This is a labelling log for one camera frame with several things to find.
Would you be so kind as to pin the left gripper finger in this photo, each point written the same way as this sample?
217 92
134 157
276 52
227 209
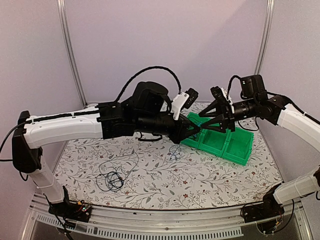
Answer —
181 136
189 125

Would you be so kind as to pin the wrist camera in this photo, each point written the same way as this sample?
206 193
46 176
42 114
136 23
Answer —
220 97
183 100

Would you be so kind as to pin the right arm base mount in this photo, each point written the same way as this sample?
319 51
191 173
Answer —
269 208

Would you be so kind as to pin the right aluminium frame post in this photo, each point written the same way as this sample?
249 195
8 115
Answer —
265 36

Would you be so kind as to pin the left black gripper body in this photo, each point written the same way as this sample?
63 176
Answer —
151 124

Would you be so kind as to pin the left aluminium frame post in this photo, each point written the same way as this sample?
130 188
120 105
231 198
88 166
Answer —
61 7

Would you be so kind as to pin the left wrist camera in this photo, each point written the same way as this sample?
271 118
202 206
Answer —
183 100

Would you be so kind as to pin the aluminium frame post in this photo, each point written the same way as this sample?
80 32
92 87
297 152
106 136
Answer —
61 7
265 36

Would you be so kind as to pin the front aluminium rail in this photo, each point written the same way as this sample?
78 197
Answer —
109 222

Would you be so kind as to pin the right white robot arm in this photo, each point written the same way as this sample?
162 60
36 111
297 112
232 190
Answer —
275 108

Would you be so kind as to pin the green bin right compartment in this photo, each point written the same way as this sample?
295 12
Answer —
238 147

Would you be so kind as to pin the green bin compartment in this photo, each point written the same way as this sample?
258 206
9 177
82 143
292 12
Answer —
238 147
197 120

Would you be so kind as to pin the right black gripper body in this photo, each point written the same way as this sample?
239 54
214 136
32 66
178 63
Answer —
251 105

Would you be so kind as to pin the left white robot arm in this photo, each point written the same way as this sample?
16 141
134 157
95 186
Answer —
148 110

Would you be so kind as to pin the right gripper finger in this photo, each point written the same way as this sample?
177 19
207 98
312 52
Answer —
213 110
218 124

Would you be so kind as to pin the green bin left compartment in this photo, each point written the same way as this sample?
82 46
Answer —
197 120

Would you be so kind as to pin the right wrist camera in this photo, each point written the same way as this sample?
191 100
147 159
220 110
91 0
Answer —
220 97

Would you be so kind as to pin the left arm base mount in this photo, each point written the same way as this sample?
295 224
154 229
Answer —
80 211

